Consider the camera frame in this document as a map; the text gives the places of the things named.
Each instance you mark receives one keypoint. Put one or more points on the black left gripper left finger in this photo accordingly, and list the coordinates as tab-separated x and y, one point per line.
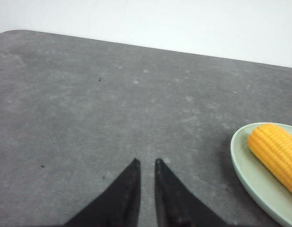
117	206

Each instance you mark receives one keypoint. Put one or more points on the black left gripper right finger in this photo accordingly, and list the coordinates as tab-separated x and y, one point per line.
176	206

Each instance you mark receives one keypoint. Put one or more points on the yellow corn cob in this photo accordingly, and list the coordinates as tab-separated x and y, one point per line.
272	145

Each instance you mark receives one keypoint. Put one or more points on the light green plate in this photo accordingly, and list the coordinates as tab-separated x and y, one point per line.
258	181

